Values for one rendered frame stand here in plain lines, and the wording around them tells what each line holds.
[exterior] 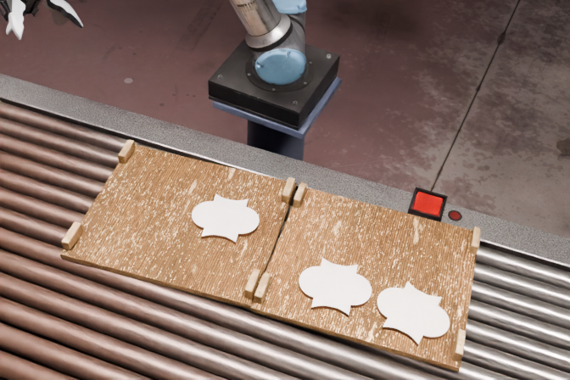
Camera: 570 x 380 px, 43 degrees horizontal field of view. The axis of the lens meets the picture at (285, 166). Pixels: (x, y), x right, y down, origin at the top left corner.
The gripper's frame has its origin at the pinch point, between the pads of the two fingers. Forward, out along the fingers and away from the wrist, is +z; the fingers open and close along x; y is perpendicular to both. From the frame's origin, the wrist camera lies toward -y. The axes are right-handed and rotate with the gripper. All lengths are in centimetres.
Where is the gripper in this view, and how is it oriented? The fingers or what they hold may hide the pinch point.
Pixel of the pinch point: (54, 31)
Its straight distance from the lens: 155.6
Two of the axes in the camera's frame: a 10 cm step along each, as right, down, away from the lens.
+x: -6.0, 3.0, -7.5
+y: -5.9, 4.8, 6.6
